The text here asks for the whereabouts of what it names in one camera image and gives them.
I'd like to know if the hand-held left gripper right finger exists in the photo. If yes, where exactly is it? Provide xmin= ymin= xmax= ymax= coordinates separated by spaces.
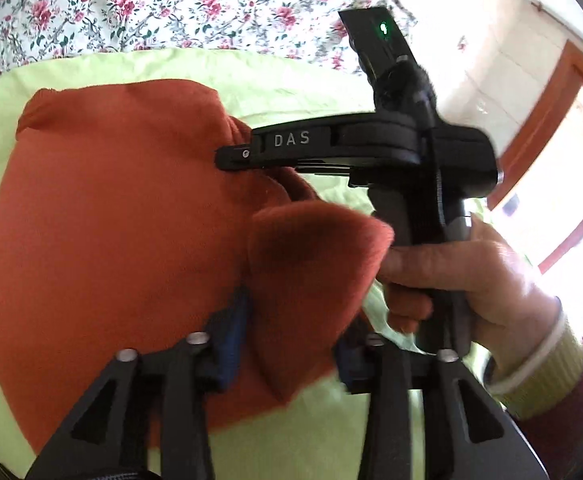
xmin=334 ymin=332 xmax=548 ymax=480

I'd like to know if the orange knit sweater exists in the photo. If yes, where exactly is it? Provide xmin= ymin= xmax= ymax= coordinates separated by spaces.
xmin=0 ymin=79 xmax=397 ymax=453

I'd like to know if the floral print quilt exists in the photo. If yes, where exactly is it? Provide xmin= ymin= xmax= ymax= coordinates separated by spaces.
xmin=0 ymin=0 xmax=418 ymax=95

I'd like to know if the wooden window frame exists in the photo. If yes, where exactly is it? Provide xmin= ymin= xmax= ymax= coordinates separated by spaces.
xmin=486 ymin=40 xmax=583 ymax=275

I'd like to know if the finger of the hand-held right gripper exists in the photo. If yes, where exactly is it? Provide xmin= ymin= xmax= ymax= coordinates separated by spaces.
xmin=214 ymin=126 xmax=352 ymax=175

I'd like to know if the person's right forearm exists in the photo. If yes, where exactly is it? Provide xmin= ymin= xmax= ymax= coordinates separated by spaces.
xmin=486 ymin=300 xmax=583 ymax=480

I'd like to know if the person's right hand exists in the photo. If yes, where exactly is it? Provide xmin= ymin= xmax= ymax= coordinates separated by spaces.
xmin=375 ymin=212 xmax=567 ymax=387

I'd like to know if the light green bed sheet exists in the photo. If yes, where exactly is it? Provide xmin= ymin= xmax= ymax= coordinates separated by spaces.
xmin=0 ymin=49 xmax=492 ymax=480

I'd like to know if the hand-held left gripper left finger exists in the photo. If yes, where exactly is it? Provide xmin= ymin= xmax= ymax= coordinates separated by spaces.
xmin=24 ymin=287 xmax=253 ymax=480

